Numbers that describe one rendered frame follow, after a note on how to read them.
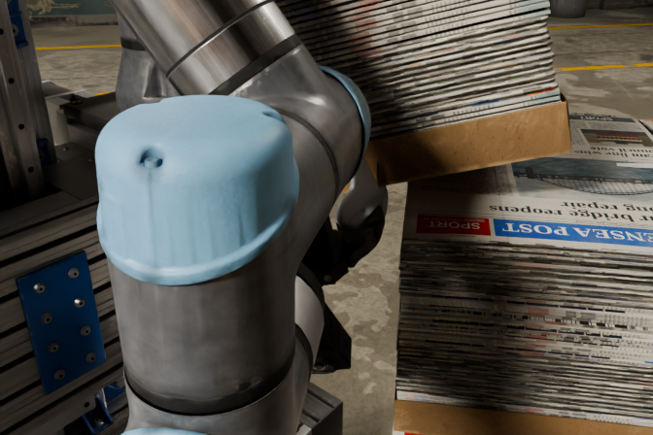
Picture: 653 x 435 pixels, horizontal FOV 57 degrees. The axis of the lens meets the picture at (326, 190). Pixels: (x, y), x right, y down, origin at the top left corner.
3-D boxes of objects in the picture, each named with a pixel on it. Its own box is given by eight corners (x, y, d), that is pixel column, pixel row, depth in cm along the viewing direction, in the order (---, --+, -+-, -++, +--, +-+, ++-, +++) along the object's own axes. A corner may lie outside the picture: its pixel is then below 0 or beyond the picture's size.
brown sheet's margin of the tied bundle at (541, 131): (284, 156, 70) (273, 121, 69) (542, 105, 63) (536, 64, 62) (245, 212, 55) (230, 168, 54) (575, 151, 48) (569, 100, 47)
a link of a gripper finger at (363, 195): (398, 134, 52) (339, 180, 45) (412, 195, 54) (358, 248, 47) (368, 135, 54) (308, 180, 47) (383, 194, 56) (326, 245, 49)
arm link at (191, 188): (188, 66, 30) (203, 256, 34) (31, 140, 20) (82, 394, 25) (342, 79, 28) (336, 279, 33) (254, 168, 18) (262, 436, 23)
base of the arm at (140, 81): (96, 102, 88) (85, 33, 84) (180, 83, 99) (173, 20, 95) (157, 122, 79) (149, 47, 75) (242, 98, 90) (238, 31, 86)
